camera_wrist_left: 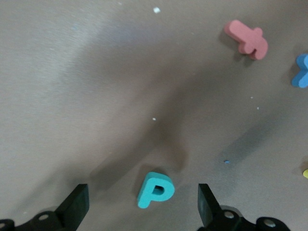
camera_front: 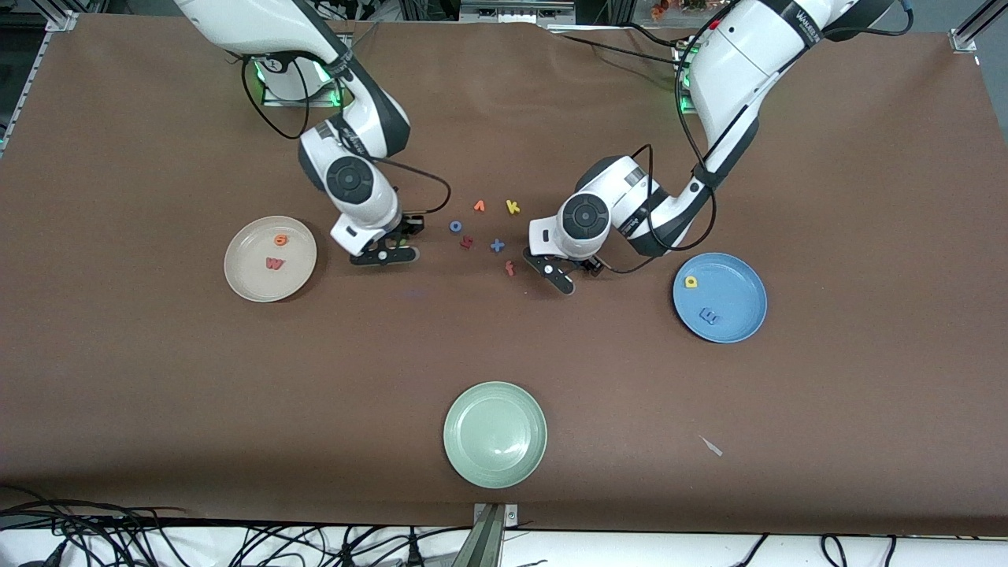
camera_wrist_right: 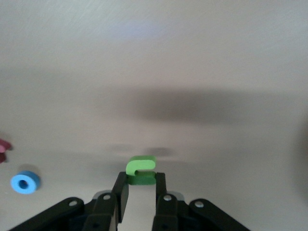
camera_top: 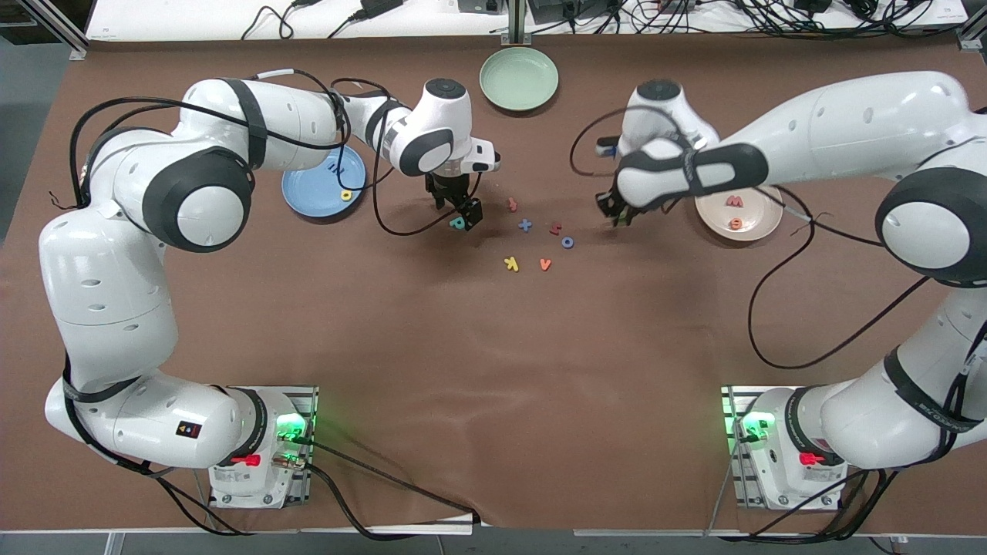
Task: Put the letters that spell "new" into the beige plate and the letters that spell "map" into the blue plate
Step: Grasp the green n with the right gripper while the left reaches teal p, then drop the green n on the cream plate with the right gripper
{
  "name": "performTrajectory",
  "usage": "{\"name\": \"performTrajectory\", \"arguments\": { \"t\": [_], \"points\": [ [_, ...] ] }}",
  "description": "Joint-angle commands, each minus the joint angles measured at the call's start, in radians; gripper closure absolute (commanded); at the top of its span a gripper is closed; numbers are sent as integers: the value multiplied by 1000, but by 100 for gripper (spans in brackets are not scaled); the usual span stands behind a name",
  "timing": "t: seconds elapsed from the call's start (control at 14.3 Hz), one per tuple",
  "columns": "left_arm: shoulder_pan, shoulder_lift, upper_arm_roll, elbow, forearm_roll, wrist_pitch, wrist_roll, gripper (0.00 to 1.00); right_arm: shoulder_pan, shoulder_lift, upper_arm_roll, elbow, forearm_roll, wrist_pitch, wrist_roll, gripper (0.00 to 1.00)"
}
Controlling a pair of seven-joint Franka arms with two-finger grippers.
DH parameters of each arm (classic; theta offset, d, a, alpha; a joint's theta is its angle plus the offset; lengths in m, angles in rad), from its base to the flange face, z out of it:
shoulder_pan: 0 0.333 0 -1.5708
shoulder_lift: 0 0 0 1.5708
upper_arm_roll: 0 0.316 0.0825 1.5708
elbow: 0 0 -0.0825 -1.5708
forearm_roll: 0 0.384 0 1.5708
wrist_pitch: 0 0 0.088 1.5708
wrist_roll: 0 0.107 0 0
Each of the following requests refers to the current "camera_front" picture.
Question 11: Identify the beige plate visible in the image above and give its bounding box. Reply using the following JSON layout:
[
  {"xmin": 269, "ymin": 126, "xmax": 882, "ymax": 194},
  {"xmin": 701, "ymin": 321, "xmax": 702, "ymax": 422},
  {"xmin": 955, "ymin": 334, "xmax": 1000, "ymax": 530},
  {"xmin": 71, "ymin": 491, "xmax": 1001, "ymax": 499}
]
[{"xmin": 224, "ymin": 215, "xmax": 318, "ymax": 303}]

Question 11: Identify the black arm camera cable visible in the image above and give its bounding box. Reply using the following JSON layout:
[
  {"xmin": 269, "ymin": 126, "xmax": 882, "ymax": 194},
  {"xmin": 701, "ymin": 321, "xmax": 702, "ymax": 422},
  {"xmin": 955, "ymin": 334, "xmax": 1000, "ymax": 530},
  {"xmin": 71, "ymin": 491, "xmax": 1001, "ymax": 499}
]
[
  {"xmin": 240, "ymin": 55, "xmax": 453, "ymax": 217},
  {"xmin": 598, "ymin": 0, "xmax": 914, "ymax": 275}
]

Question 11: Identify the gray power strip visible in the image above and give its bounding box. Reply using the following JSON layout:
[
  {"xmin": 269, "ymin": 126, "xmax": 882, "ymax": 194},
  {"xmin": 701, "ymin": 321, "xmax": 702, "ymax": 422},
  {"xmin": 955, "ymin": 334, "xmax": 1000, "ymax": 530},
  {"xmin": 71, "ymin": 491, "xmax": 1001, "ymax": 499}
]
[{"xmin": 459, "ymin": 0, "xmax": 577, "ymax": 26}]

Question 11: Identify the aluminium profile post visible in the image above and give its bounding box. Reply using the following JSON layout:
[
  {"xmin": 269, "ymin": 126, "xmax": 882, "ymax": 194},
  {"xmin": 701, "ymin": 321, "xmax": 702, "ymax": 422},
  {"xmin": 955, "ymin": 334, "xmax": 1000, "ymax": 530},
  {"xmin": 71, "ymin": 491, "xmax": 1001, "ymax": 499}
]
[{"xmin": 471, "ymin": 502, "xmax": 519, "ymax": 567}]

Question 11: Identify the blue plate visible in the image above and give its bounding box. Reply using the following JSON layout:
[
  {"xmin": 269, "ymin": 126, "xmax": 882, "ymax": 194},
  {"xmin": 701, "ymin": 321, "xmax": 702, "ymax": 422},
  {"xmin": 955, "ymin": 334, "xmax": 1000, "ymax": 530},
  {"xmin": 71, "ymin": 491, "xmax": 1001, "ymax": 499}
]
[{"xmin": 672, "ymin": 252, "xmax": 769, "ymax": 344}]

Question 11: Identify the green plate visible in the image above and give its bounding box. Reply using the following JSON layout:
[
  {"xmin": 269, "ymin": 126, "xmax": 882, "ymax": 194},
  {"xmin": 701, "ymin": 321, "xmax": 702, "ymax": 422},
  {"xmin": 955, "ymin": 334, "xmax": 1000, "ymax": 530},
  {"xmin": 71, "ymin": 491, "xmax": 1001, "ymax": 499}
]
[{"xmin": 443, "ymin": 381, "xmax": 548, "ymax": 490}]

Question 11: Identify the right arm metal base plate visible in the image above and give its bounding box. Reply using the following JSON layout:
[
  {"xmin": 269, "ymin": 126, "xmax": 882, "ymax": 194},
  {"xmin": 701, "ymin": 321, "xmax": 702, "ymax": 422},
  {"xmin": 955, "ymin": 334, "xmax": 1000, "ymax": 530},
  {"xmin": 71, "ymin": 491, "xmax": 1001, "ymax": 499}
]
[{"xmin": 261, "ymin": 59, "xmax": 349, "ymax": 108}]

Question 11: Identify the black base cable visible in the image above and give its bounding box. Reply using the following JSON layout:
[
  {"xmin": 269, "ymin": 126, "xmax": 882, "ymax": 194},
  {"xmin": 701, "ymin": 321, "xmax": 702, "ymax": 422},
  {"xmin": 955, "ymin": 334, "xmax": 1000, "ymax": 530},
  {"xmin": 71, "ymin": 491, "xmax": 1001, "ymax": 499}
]
[{"xmin": 551, "ymin": 30, "xmax": 694, "ymax": 68}]

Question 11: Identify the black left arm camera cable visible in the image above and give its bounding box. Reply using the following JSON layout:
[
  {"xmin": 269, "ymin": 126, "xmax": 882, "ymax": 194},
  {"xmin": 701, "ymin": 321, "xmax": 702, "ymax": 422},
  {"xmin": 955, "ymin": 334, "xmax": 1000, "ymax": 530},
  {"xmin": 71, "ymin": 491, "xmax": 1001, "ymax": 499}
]
[{"xmin": 598, "ymin": 0, "xmax": 914, "ymax": 275}]

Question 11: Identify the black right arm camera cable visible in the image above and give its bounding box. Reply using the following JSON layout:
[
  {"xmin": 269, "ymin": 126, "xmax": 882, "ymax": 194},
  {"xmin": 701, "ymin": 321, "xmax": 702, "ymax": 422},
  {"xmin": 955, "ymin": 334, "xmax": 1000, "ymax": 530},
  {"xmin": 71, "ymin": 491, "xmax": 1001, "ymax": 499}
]
[{"xmin": 240, "ymin": 55, "xmax": 453, "ymax": 217}]

